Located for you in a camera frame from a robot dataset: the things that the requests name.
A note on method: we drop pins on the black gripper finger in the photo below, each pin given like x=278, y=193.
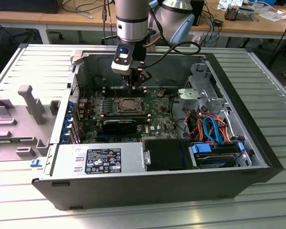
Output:
x=132, y=80
x=145, y=76

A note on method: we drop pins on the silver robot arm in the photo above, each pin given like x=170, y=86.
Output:
x=132, y=26

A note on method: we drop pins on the metal locking lever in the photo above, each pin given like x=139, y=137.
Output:
x=114, y=90
x=128, y=110

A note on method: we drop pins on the black RAM slot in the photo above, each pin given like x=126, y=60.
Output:
x=108, y=87
x=108, y=91

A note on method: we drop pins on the CPU socket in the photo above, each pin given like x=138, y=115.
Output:
x=118, y=110

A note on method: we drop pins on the blue expansion slot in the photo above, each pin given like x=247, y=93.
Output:
x=105, y=138

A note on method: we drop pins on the green motherboard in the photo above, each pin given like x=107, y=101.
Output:
x=157, y=114

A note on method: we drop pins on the grey metal disk bay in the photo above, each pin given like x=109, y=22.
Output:
x=190, y=95

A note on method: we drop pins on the black graphics card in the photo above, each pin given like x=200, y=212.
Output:
x=119, y=127

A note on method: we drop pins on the white power strip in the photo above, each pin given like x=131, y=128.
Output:
x=195, y=39

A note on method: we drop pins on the silver drive cage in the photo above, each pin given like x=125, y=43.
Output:
x=202, y=76

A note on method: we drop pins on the blue card retention clip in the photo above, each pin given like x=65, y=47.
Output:
x=64, y=138
x=71, y=105
x=67, y=122

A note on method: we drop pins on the small black adapter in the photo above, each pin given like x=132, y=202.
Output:
x=218, y=23

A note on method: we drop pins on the wooden desk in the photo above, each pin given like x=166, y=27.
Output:
x=62, y=17

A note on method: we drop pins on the blue disk carrier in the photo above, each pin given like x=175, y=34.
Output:
x=201, y=149

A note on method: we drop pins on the finned metal cooler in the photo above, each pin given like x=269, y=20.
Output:
x=231, y=13

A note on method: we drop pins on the silver power supply unit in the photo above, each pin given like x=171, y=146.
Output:
x=66, y=157

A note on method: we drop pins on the black PC case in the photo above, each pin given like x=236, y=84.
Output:
x=133, y=190

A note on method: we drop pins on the grey metal box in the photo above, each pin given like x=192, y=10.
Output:
x=246, y=14

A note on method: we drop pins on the black office chair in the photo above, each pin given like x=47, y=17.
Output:
x=23, y=35

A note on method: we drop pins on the black equipment box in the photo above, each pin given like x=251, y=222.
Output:
x=26, y=6

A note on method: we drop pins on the blue plastic clip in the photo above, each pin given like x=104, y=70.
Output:
x=35, y=163

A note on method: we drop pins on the grey parts rack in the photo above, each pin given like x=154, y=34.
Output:
x=14, y=145

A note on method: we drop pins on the white paper sheet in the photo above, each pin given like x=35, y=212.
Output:
x=271, y=15

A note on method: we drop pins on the black tripod leg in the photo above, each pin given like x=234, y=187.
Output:
x=282, y=45

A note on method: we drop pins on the green RAM stick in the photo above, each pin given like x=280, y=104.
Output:
x=1, y=141

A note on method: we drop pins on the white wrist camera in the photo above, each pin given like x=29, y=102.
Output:
x=120, y=66

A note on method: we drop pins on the silver latch bracket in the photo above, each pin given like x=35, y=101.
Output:
x=147, y=158

